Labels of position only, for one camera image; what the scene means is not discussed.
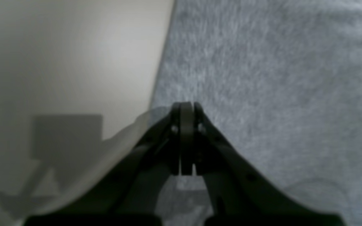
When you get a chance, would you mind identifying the grey T-shirt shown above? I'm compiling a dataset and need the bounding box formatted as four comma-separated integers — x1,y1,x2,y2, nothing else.
151,0,362,226

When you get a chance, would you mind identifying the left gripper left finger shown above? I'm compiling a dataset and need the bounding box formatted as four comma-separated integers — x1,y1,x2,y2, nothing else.
25,102,187,226

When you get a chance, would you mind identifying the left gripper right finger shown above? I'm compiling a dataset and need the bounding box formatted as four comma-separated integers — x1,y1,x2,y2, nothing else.
187,102,344,226

